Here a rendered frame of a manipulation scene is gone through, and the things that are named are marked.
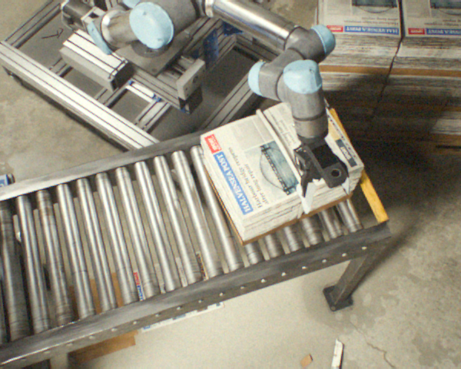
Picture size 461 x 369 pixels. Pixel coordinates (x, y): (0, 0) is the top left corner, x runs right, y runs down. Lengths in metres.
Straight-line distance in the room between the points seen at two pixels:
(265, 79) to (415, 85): 1.21
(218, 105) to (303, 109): 1.46
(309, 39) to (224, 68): 1.47
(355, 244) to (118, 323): 0.73
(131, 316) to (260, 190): 0.52
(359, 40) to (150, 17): 0.92
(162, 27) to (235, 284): 0.74
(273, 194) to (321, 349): 1.09
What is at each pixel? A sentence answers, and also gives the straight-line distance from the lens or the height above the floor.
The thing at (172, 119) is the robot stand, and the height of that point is 0.21.
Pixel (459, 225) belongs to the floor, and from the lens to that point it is 2.66.
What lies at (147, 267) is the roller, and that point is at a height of 0.80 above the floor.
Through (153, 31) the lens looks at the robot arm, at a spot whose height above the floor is 1.28.
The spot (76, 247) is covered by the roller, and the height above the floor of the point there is 0.80.
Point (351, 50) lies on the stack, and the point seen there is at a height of 0.74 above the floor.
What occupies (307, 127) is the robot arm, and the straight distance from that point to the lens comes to 1.12.
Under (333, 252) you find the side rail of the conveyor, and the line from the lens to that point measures 1.59.
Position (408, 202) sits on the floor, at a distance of 2.63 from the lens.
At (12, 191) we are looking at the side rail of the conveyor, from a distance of 1.80.
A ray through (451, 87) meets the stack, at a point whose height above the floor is 0.55.
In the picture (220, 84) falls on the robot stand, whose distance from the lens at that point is 2.61.
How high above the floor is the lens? 2.28
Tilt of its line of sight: 64 degrees down
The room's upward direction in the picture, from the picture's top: 3 degrees counter-clockwise
